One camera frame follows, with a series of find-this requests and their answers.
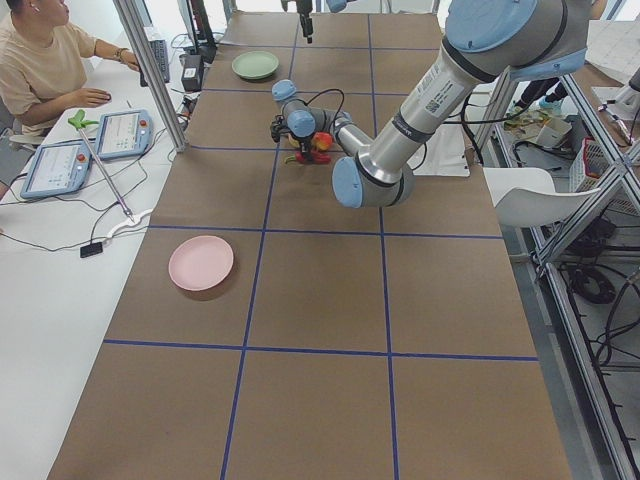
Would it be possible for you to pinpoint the blue teach pendant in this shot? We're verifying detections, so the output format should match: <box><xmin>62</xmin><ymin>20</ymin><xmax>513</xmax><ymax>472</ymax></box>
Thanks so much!
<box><xmin>21</xmin><ymin>140</ymin><xmax>91</xmax><ymax>199</ymax></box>
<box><xmin>95</xmin><ymin>109</ymin><xmax>153</xmax><ymax>160</ymax></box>

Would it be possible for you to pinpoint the metal rod with green clip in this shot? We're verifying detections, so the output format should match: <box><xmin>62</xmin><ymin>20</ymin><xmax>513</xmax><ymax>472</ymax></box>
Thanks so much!
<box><xmin>68</xmin><ymin>109</ymin><xmax>135</xmax><ymax>221</ymax></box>

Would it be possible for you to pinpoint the far blue teach pendant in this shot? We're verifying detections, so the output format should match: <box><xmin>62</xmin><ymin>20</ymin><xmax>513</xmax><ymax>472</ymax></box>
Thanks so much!
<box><xmin>95</xmin><ymin>109</ymin><xmax>153</xmax><ymax>160</ymax></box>

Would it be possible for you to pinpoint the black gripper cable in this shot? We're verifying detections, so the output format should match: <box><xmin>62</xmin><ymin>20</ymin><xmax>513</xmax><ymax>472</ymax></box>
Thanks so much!
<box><xmin>304</xmin><ymin>88</ymin><xmax>346</xmax><ymax>121</ymax></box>

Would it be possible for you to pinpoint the near blue teach pendant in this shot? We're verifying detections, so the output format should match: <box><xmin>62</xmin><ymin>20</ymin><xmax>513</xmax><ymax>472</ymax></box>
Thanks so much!
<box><xmin>21</xmin><ymin>140</ymin><xmax>91</xmax><ymax>199</ymax></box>

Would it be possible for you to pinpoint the red pomegranate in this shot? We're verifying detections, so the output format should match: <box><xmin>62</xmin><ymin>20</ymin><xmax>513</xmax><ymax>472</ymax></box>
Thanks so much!
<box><xmin>311</xmin><ymin>132</ymin><xmax>334</xmax><ymax>152</ymax></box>

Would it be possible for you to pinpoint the white plastic basket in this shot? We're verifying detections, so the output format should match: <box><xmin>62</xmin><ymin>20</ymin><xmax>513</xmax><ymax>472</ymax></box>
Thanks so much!
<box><xmin>569</xmin><ymin>138</ymin><xmax>610</xmax><ymax>192</ymax></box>

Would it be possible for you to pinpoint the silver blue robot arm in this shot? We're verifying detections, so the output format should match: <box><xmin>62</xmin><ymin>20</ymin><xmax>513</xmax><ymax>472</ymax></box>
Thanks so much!
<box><xmin>279</xmin><ymin>1</ymin><xmax>367</xmax><ymax>47</ymax></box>
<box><xmin>270</xmin><ymin>0</ymin><xmax>591</xmax><ymax>208</ymax></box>

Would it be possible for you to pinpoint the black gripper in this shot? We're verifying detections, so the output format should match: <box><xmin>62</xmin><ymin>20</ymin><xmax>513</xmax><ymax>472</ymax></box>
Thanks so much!
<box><xmin>269</xmin><ymin>114</ymin><xmax>290</xmax><ymax>143</ymax></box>

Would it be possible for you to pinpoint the person in beige shirt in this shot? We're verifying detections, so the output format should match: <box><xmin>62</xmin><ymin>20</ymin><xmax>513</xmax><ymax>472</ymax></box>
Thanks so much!
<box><xmin>1</xmin><ymin>1</ymin><xmax>140</xmax><ymax>136</ymax></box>

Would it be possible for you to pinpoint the black power adapter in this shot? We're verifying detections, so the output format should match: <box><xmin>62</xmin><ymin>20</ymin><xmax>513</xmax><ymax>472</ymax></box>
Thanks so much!
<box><xmin>181</xmin><ymin>55</ymin><xmax>204</xmax><ymax>92</ymax></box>

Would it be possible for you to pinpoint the red chili pepper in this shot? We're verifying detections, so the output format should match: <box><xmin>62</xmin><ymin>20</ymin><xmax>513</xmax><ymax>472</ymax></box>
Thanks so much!
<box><xmin>284</xmin><ymin>151</ymin><xmax>331</xmax><ymax>165</ymax></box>

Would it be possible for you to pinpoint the green plate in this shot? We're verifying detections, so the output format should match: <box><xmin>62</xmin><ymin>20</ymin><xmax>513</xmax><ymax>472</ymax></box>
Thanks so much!
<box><xmin>231</xmin><ymin>51</ymin><xmax>280</xmax><ymax>81</ymax></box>

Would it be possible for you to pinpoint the aluminium frame post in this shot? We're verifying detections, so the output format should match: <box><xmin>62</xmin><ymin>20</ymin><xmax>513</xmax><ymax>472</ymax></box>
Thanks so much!
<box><xmin>113</xmin><ymin>0</ymin><xmax>187</xmax><ymax>153</ymax></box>

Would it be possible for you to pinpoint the white chair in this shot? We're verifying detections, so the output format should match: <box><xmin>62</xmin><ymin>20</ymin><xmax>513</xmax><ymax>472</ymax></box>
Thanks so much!
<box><xmin>483</xmin><ymin>167</ymin><xmax>600</xmax><ymax>228</ymax></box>

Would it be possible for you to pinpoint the pink plate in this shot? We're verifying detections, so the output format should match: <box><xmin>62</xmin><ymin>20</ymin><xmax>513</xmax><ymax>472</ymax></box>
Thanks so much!
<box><xmin>168</xmin><ymin>235</ymin><xmax>234</xmax><ymax>291</ymax></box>

